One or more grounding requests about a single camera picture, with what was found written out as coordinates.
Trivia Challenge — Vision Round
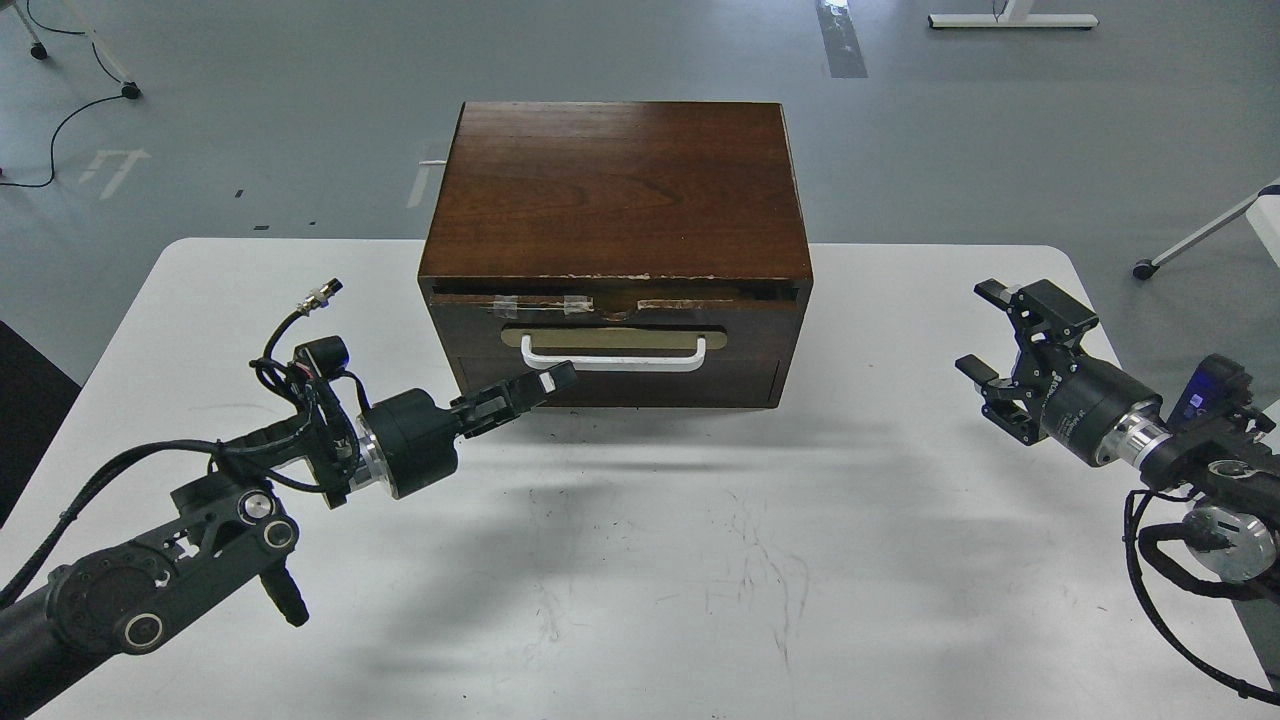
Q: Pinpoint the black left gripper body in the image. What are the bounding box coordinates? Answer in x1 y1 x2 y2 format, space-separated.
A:
357 389 460 500

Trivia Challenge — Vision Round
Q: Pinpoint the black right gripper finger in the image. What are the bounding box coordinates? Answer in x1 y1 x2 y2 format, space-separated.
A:
974 279 1100 375
955 354 1050 446

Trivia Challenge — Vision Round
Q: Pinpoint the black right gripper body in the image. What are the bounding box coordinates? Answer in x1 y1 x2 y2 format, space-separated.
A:
1036 350 1164 468

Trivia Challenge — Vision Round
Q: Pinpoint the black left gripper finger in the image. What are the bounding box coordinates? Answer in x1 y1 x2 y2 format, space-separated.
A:
458 400 524 438
451 361 579 418

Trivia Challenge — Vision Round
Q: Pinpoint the wooden drawer with white handle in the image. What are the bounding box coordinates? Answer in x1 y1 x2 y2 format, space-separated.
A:
428 292 806 373

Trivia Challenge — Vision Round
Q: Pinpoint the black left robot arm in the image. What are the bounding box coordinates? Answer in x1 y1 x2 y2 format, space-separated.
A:
1 279 579 719

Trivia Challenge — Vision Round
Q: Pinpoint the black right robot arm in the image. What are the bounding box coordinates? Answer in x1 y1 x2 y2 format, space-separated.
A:
955 279 1277 705

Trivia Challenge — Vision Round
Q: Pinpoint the dark wooden cabinet box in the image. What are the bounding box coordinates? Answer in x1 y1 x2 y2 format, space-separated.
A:
419 102 814 407

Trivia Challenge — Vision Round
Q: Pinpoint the white table leg base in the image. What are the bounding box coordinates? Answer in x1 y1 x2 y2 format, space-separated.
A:
928 1 1100 31

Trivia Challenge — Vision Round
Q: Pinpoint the white stand leg with castors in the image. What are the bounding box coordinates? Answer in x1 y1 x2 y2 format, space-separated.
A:
0 0 141 99

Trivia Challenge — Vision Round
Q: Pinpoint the white desk frame right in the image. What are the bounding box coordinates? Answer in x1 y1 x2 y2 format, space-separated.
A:
1132 178 1279 281

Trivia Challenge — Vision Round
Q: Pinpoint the black floor cable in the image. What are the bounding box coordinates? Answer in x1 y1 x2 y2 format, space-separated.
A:
0 0 141 188

